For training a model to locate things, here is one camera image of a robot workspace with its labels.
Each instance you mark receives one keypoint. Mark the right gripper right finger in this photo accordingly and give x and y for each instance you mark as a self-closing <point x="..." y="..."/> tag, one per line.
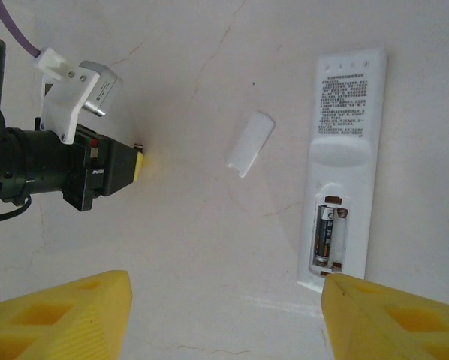
<point x="397" y="330"/>

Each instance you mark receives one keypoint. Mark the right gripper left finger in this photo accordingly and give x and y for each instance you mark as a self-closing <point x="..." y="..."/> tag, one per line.
<point x="59" y="330"/>

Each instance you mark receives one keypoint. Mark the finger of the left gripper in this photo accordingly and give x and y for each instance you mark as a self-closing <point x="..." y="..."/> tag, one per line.
<point x="121" y="168"/>

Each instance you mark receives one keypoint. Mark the black AAA battery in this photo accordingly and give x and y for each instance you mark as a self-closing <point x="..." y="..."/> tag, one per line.
<point x="325" y="236"/>

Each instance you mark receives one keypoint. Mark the white battery cover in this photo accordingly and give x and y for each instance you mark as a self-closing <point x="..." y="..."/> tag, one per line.
<point x="251" y="142"/>

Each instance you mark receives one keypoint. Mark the white remote control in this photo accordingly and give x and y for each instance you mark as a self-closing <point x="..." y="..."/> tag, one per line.
<point x="344" y="112"/>

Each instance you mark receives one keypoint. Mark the white silver left wrist camera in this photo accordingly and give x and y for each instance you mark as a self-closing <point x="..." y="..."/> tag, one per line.
<point x="67" y="101"/>

